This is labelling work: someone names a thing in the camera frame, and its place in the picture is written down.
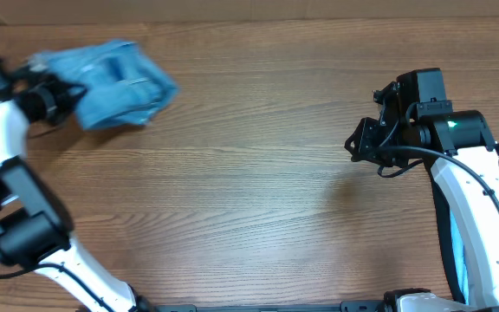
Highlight blue denim jeans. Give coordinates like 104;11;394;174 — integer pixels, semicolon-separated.
29;40;178;130

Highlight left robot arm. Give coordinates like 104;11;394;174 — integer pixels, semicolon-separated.
0;58;156;312

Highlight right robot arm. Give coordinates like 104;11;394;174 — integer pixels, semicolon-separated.
345;68;499;311

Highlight light blue folded garment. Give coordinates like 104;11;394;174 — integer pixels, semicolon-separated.
450;212;469;304

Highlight black folded garment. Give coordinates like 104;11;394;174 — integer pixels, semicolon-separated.
428;144;499;309

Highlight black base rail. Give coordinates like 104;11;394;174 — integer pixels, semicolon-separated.
131;300;382;312

